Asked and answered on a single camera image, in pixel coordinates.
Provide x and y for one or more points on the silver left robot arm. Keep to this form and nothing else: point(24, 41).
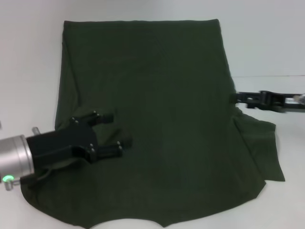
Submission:
point(14, 157)

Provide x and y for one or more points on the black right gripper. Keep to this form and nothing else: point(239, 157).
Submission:
point(274, 101)

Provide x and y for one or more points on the dark green shirt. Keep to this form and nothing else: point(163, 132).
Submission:
point(155, 95)

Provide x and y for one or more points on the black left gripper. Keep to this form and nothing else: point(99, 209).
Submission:
point(62, 143)

